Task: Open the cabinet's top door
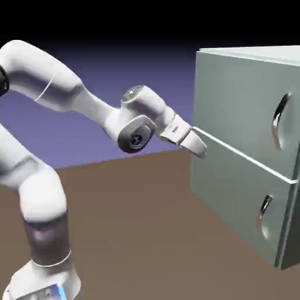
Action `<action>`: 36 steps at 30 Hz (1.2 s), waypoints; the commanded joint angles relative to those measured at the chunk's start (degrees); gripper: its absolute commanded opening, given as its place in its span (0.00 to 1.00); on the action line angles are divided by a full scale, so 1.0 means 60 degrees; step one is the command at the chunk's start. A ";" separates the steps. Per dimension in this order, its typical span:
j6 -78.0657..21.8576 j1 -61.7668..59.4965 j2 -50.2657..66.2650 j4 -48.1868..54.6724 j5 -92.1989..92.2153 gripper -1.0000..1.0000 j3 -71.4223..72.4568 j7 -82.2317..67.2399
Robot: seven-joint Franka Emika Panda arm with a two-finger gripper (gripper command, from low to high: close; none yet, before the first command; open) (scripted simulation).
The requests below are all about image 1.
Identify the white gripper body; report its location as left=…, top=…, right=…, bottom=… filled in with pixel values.
left=179, top=129, right=208, bottom=159

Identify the grey-green painted cabinet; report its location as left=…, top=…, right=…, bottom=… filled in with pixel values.
left=189, top=45, right=300, bottom=271

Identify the large grey-green cabinet door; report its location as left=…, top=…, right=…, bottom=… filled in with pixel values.
left=192, top=50, right=300, bottom=180

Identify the small grey-green cabinet door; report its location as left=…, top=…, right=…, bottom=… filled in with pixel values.
left=189, top=132, right=294, bottom=268

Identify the long curved metal handle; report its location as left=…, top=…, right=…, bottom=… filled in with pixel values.
left=271, top=93, right=291, bottom=151

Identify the short curved metal handle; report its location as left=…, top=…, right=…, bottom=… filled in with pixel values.
left=256, top=194, right=274, bottom=240

